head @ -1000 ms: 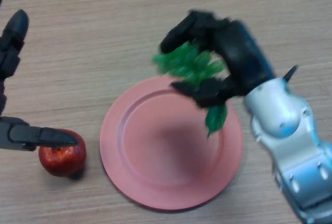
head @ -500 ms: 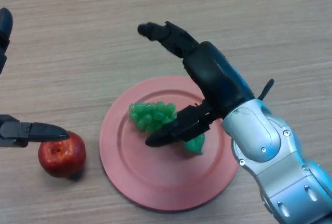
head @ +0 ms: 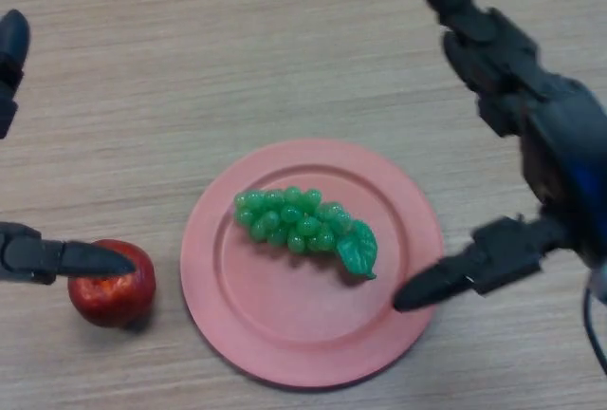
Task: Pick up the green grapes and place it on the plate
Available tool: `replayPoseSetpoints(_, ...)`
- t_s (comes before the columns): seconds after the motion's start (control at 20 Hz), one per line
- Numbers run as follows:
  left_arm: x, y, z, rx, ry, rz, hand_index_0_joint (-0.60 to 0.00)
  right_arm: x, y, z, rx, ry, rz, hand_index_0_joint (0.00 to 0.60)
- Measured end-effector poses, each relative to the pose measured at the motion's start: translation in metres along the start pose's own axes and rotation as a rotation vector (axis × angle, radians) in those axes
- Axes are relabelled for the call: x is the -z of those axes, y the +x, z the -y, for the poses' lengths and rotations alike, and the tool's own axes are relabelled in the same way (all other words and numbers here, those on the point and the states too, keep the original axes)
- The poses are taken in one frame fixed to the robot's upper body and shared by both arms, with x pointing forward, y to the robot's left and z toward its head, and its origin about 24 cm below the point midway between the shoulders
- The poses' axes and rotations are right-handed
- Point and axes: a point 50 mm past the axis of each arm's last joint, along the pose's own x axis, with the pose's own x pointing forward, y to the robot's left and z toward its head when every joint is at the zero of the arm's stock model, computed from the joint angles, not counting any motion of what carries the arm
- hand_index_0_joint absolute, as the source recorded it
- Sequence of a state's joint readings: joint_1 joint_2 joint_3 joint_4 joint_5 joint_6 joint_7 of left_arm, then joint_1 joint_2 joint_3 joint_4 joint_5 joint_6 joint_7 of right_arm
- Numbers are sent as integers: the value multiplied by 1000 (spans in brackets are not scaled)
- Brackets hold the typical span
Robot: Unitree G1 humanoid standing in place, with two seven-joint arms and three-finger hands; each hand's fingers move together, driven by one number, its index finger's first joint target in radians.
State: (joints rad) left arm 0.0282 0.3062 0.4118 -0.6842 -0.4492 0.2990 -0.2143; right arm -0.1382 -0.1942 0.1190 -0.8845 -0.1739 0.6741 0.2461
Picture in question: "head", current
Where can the pink round plate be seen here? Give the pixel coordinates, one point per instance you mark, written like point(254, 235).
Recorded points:
point(284, 305)

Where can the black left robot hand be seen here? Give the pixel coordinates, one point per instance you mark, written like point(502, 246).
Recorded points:
point(33, 255)

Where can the green grapes bunch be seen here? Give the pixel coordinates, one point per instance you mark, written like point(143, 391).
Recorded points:
point(294, 222)

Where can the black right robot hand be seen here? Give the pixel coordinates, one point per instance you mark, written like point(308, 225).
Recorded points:
point(559, 144)

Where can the red apple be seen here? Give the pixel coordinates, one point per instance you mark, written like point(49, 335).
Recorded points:
point(111, 296)

